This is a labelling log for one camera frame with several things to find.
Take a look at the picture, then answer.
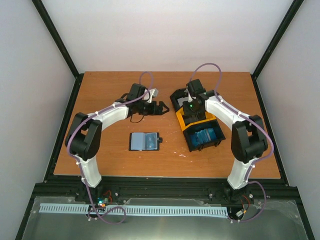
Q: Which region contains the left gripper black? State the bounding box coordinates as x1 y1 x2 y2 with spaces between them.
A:
136 100 169 116

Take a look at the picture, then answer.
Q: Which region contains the yellow bin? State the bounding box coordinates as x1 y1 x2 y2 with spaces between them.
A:
175 108 217 132

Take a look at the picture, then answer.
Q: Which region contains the black bin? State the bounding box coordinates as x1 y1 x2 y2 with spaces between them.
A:
182 119 226 152
170 88 189 112

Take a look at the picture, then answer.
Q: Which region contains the blue VIP card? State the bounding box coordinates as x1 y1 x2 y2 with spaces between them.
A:
145 133 158 151

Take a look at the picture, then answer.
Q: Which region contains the black leather card holder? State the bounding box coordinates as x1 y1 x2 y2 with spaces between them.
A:
128 132 163 152

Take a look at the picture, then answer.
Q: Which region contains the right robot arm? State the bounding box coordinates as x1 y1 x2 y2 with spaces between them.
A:
183 79 275 201

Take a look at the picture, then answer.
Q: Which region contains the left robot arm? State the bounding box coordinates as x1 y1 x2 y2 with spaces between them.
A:
65 83 170 202

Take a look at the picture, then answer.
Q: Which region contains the white cards stack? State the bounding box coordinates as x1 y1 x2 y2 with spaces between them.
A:
177 97 188 107

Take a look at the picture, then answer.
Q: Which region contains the blue cards stack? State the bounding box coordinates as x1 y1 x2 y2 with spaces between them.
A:
190 128 217 147

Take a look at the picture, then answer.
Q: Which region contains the green led circuit board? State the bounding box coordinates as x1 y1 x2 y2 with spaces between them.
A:
97 195 113 207

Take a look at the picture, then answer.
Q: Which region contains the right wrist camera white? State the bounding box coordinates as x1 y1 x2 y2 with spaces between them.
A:
185 87 195 103

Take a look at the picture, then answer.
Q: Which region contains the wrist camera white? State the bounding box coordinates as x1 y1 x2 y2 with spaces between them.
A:
143 88 159 103
185 87 195 103

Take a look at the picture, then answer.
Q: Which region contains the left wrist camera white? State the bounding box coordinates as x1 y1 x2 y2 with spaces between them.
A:
143 88 159 103

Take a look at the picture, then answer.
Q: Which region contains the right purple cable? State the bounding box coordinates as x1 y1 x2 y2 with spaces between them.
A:
189 62 275 222

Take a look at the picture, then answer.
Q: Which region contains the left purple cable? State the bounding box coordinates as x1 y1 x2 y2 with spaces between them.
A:
67 71 155 208

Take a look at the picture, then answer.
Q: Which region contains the purple cable loop bottom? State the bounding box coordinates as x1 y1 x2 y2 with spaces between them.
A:
87 204 127 225

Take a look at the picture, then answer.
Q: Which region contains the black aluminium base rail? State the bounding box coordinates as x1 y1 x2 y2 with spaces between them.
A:
30 177 302 206

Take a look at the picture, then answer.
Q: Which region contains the right black frame post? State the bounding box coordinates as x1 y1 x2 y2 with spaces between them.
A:
251 0 304 81

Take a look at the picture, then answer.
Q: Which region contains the black frame post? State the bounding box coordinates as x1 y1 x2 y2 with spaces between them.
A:
251 0 304 81
31 0 85 78

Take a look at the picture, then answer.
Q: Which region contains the light blue cable duct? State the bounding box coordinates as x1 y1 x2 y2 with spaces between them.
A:
38 203 228 218

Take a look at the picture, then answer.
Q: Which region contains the left black frame post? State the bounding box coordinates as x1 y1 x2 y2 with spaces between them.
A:
31 0 85 78

